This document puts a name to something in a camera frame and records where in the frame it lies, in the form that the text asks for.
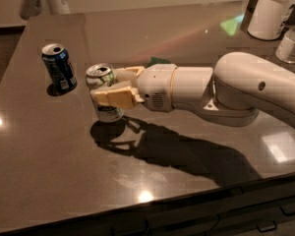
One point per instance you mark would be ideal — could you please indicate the black drawer handle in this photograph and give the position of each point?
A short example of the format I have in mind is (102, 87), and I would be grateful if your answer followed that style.
(288, 209)
(266, 226)

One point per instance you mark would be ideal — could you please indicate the green yellow sponge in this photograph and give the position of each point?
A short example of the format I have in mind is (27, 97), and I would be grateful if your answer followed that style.
(157, 60)

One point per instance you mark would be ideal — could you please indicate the large white jar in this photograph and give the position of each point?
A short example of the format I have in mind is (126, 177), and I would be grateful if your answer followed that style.
(269, 18)

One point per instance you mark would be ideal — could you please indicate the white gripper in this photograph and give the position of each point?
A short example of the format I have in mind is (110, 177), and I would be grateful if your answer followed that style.
(156, 86)

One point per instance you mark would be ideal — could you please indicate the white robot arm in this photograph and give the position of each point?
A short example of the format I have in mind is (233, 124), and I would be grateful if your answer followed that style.
(232, 93)

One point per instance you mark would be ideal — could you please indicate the black drawer handle right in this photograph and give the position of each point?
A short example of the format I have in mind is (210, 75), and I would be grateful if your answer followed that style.
(288, 209)

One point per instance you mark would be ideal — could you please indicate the white green 7up can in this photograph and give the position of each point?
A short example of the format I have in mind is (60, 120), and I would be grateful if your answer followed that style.
(101, 76)

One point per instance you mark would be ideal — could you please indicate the blue soda can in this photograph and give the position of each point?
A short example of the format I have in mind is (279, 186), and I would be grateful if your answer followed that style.
(56, 60)

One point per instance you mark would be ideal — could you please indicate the small clear bottle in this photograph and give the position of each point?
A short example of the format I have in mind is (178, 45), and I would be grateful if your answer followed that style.
(285, 51)

